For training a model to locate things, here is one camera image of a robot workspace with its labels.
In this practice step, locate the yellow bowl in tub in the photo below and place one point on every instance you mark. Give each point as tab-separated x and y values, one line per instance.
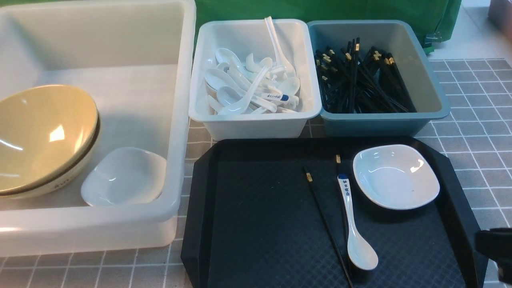
65	178

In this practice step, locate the green cloth backdrop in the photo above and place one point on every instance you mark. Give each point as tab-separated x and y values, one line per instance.
432	21

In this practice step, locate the long white ladle spoon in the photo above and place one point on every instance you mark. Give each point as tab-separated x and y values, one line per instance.
281	59

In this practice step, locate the grey checkered tablecloth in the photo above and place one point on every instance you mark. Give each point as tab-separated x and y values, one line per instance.
476	137

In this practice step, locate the white soup spoon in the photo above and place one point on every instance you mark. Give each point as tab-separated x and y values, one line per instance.
360	252

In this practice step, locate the white square dish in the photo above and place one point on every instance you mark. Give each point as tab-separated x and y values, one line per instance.
396	177

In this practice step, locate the black serving tray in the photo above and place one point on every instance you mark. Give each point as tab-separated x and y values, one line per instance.
252	221

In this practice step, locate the yellow noodle bowl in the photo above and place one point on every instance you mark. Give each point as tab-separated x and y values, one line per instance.
45	132

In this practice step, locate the white dish in tub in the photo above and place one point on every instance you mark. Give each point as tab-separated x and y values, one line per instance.
127	175

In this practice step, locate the large white plastic tub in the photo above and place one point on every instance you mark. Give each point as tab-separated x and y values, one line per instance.
134	57

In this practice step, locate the pile of black chopsticks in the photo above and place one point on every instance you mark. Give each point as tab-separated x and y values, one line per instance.
353	83

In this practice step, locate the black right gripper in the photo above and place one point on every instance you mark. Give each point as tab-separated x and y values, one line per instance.
496	244

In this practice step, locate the white spoon blue handle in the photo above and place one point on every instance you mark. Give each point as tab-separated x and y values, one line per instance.
274	97

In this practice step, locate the pile of white spoons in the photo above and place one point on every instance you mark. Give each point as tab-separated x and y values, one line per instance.
232	85

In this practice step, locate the white plastic spoon bin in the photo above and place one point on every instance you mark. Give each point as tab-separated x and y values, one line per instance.
244	37

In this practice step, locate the blue plastic chopstick bin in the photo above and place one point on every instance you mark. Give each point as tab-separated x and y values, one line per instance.
397	38

